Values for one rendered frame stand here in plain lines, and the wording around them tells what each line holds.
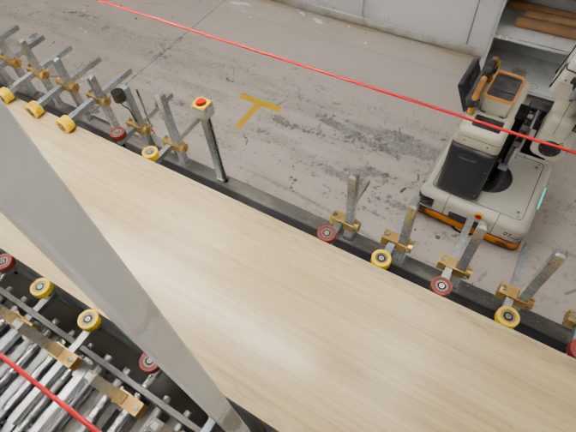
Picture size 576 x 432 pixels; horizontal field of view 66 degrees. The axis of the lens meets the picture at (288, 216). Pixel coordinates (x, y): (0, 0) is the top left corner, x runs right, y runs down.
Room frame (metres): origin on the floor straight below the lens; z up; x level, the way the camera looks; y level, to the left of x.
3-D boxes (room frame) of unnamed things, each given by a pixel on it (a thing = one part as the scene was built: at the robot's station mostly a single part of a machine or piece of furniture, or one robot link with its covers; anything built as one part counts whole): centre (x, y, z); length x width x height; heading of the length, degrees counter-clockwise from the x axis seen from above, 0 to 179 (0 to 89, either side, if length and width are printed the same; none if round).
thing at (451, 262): (0.82, -0.66, 0.83); 0.14 x 0.06 x 0.05; 54
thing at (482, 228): (0.80, -0.68, 0.92); 0.04 x 0.04 x 0.48; 54
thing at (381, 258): (0.85, -0.36, 0.85); 0.08 x 0.08 x 0.11
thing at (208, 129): (1.53, 0.32, 0.93); 0.05 x 0.05 x 0.45; 54
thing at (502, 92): (1.77, -1.19, 0.87); 0.23 x 0.15 x 0.11; 143
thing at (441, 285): (0.71, -0.56, 0.85); 0.08 x 0.08 x 0.11
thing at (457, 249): (0.87, -0.68, 0.83); 0.43 x 0.03 x 0.04; 144
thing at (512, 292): (0.67, -0.86, 0.81); 0.14 x 0.06 x 0.05; 54
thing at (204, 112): (1.53, 0.32, 1.18); 0.07 x 0.07 x 0.08; 54
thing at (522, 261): (0.72, -0.88, 0.81); 0.43 x 0.03 x 0.04; 144
